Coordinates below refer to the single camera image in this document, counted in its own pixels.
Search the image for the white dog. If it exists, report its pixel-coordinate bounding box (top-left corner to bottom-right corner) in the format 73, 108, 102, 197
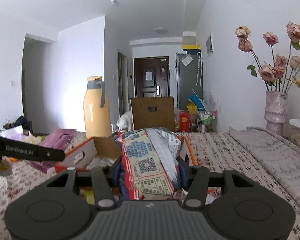
116, 111, 133, 132

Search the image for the yellow black box on fridge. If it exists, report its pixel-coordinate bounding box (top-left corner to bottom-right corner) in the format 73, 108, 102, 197
182, 44, 200, 50

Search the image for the grey folded blanket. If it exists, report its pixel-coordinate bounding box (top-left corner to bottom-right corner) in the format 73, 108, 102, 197
229, 127, 300, 202

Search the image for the red gift box on floor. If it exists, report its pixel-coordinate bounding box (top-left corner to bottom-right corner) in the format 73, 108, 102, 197
179, 111, 190, 133

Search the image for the purple plastic bag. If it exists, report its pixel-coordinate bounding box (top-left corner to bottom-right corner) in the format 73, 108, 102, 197
27, 128, 77, 174

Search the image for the dried pink roses bouquet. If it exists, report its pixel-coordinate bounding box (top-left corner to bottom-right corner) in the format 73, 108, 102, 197
235, 21, 300, 94

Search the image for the yellow thermos jug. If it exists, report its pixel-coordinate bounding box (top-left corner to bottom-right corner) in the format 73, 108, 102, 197
83, 76, 112, 138

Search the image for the dark brown entrance door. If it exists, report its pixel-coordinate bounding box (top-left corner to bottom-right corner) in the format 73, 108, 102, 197
134, 56, 170, 98

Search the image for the pink ribbed flower vase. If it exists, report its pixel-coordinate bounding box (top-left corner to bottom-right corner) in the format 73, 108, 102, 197
264, 91, 288, 136

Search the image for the grey refrigerator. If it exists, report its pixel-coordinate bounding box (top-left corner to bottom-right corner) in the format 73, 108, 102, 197
175, 53, 203, 111

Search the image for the red orange cardboard box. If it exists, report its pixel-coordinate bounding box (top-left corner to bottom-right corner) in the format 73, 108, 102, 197
55, 132, 197, 176

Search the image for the patterned calligraphy tablecloth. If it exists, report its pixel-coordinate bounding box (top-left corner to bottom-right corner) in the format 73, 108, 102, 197
0, 133, 300, 239

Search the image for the large white red snack bag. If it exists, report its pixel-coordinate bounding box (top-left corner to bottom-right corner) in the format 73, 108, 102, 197
114, 127, 181, 200

